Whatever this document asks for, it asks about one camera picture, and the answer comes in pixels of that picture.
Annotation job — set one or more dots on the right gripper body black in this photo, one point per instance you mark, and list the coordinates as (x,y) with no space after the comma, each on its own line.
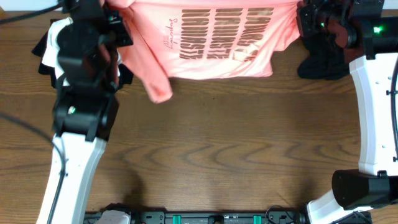
(327,18)

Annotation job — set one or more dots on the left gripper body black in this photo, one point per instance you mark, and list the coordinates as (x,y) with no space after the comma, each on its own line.
(117,36)

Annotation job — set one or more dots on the pink t-shirt with brown print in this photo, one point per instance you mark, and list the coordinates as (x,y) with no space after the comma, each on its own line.
(203,39)

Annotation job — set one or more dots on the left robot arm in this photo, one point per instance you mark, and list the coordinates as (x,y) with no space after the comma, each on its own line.
(82,52)

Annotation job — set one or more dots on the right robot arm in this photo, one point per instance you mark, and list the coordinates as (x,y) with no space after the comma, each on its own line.
(369,43)

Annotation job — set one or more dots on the black crumpled garment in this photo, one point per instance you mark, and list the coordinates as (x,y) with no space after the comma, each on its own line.
(326,60)

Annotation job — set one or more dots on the white t-shirt with pixel camera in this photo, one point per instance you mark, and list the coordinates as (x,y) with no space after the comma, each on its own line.
(52,49)

